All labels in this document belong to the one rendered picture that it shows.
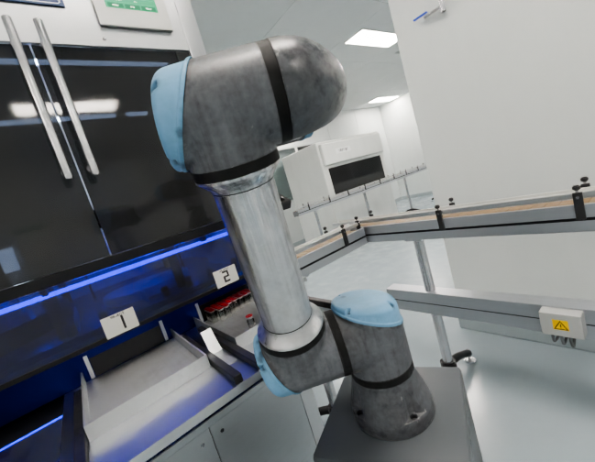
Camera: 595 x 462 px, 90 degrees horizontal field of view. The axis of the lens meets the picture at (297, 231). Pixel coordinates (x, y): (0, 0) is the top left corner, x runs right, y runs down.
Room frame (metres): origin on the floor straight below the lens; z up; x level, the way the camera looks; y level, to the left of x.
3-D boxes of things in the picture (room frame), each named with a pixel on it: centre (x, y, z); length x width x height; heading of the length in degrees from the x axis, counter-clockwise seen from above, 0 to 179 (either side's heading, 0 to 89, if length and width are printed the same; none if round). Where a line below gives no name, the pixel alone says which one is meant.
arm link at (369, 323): (0.52, -0.07, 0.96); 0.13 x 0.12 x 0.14; 94
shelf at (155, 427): (0.81, 0.33, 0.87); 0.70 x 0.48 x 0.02; 126
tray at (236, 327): (0.96, 0.23, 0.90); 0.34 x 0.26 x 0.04; 36
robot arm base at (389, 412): (0.52, -0.08, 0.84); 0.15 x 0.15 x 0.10
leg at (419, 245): (1.48, -0.58, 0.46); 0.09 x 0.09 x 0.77; 36
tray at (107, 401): (0.76, 0.51, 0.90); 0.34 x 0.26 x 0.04; 36
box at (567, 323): (1.01, -0.84, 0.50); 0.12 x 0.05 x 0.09; 36
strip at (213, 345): (0.75, 0.28, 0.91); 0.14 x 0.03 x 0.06; 35
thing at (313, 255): (1.49, -0.05, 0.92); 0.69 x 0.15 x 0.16; 126
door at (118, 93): (1.00, 0.36, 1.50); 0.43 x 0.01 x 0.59; 126
